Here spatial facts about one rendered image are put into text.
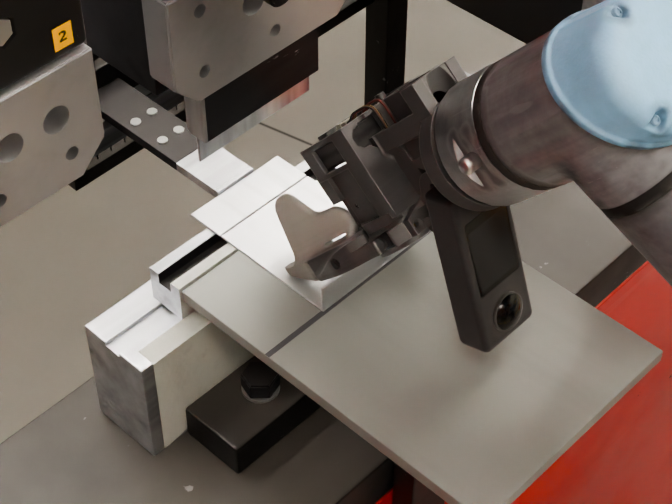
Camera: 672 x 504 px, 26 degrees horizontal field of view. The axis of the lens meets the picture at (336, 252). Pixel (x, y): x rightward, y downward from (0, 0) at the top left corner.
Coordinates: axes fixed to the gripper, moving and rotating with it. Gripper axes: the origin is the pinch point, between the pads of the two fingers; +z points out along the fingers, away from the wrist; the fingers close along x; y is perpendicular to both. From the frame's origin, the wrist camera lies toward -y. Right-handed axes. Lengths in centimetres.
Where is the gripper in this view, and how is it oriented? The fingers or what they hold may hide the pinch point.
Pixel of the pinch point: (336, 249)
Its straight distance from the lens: 98.8
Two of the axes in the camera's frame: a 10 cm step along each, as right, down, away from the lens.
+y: -5.5, -8.3, -1.0
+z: -4.7, 2.1, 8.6
